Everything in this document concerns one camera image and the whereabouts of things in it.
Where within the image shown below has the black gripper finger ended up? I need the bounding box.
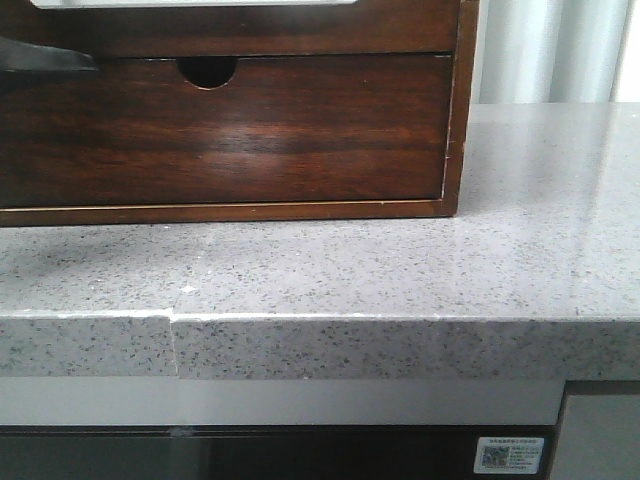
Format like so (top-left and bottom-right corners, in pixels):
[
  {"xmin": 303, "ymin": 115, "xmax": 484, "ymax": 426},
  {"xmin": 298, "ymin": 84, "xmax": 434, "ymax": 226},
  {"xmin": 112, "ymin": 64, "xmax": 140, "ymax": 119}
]
[{"xmin": 1, "ymin": 37, "xmax": 98, "ymax": 73}]

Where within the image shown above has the wooden drawer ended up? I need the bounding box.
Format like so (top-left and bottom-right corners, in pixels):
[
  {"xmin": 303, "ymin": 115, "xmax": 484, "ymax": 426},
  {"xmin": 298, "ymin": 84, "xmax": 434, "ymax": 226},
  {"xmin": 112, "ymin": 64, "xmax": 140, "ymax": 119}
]
[
  {"xmin": 1, "ymin": 1, "xmax": 461, "ymax": 58},
  {"xmin": 1, "ymin": 54, "xmax": 452, "ymax": 207}
]

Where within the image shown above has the dark wooden drawer cabinet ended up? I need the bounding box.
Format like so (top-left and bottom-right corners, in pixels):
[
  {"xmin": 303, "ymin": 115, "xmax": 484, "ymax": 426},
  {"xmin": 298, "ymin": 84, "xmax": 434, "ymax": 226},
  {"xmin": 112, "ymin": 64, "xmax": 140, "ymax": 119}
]
[{"xmin": 1, "ymin": 1, "xmax": 479, "ymax": 227}]

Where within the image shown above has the black glass appliance front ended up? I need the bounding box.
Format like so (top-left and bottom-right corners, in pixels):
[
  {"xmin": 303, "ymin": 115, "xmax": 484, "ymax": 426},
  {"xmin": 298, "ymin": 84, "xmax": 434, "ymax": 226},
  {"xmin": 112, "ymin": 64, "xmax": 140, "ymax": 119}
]
[{"xmin": 1, "ymin": 425, "xmax": 556, "ymax": 479}]

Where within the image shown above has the white curtain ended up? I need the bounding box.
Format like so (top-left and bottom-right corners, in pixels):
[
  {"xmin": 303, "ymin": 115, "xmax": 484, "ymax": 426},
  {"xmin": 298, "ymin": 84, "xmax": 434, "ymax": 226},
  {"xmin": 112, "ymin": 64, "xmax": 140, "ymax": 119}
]
[{"xmin": 472, "ymin": 0, "xmax": 639, "ymax": 104}]

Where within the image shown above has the white QR code sticker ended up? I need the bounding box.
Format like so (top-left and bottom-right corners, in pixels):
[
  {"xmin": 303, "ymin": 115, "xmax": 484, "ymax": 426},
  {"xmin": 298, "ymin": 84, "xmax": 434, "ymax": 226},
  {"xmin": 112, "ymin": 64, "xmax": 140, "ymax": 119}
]
[{"xmin": 473, "ymin": 437, "xmax": 545, "ymax": 475}]

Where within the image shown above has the grey cabinet door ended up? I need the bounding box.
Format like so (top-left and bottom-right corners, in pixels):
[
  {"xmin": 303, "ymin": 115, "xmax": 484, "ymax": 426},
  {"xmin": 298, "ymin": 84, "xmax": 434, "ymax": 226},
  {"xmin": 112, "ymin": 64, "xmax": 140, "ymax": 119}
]
[{"xmin": 550, "ymin": 381, "xmax": 639, "ymax": 479}]

